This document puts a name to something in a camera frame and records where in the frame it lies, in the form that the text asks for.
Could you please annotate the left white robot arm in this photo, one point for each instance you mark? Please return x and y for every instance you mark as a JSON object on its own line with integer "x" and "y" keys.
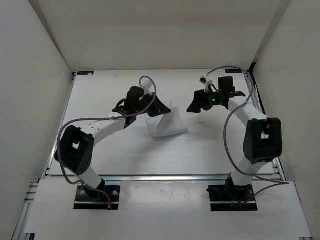
{"x": 75, "y": 145}

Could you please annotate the right blue corner label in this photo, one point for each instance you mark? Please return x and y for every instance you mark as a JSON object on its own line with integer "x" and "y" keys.
{"x": 233, "y": 71}

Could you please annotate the white front cover board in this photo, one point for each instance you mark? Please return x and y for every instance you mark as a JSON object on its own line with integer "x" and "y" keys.
{"x": 177, "y": 210}

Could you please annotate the blue corner label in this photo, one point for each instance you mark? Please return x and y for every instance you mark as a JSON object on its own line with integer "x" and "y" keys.
{"x": 85, "y": 73}
{"x": 233, "y": 71}

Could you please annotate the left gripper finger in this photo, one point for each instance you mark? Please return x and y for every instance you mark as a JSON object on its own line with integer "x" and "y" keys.
{"x": 159, "y": 112}
{"x": 161, "y": 107}

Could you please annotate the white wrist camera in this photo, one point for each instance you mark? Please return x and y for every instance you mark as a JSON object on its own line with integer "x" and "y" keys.
{"x": 147, "y": 87}
{"x": 207, "y": 82}

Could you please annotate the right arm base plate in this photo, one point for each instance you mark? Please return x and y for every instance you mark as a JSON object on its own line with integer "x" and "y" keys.
{"x": 231, "y": 198}

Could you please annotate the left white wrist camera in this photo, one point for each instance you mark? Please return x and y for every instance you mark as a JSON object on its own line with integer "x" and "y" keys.
{"x": 147, "y": 87}

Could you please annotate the left blue corner label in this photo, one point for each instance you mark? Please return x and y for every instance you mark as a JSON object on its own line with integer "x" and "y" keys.
{"x": 85, "y": 73}

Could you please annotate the white fabric skirt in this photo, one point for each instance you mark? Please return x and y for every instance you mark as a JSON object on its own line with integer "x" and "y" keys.
{"x": 169, "y": 124}

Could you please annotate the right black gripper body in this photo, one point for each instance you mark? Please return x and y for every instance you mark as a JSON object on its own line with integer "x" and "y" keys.
{"x": 213, "y": 99}

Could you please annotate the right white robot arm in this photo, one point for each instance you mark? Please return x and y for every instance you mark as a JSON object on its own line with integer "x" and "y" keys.
{"x": 237, "y": 101}

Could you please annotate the front aluminium rail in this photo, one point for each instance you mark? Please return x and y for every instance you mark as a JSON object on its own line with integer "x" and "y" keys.
{"x": 165, "y": 178}

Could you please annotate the right aluminium frame rail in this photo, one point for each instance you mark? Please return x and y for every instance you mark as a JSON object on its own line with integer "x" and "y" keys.
{"x": 262, "y": 140}

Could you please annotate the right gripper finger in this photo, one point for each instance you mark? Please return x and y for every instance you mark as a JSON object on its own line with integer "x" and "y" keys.
{"x": 207, "y": 107}
{"x": 197, "y": 103}

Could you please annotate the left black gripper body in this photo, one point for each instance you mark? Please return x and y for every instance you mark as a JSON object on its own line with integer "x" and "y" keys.
{"x": 146, "y": 101}

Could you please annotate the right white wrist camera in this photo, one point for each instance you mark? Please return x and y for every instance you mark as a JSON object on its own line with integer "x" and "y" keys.
{"x": 207, "y": 82}

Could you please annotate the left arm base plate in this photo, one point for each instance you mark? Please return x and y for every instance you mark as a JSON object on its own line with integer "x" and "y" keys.
{"x": 92, "y": 200}

